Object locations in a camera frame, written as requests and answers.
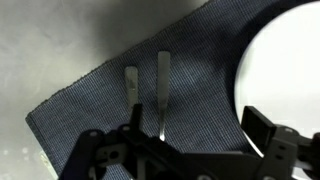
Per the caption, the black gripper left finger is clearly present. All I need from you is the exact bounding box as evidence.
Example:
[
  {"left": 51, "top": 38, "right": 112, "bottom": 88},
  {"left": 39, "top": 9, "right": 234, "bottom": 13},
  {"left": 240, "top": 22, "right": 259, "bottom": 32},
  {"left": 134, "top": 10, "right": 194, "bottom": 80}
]
[{"left": 118, "top": 103, "right": 184, "bottom": 168}]

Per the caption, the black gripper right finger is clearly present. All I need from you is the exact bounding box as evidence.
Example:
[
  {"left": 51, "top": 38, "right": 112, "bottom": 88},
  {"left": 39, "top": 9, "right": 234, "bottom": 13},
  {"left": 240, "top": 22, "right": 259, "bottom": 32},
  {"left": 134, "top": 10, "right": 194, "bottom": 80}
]
[{"left": 240, "top": 105, "right": 320, "bottom": 180}]

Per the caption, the silver metal spoon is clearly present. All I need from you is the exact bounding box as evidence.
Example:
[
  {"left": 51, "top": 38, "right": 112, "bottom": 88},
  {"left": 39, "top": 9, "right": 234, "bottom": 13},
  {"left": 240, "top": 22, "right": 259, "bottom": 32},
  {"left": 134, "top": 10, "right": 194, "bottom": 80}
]
[{"left": 157, "top": 50, "right": 171, "bottom": 142}]

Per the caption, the white round plate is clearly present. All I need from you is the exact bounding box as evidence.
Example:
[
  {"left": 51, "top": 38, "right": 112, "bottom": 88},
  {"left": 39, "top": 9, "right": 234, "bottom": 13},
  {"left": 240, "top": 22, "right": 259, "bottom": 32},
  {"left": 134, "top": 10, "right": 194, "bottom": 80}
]
[{"left": 234, "top": 0, "right": 320, "bottom": 158}]

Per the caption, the silver metal fork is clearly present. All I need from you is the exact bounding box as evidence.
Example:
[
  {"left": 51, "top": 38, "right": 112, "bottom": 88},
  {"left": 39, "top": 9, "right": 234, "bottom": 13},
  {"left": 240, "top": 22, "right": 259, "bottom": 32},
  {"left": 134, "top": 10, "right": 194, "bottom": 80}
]
[{"left": 124, "top": 65, "right": 139, "bottom": 114}]

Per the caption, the dark blue woven placemat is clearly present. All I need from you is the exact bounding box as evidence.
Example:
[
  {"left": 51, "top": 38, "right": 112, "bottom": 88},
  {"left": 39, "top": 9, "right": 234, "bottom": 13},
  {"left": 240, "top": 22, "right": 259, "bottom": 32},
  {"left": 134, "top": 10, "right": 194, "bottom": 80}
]
[{"left": 25, "top": 0, "right": 320, "bottom": 178}]

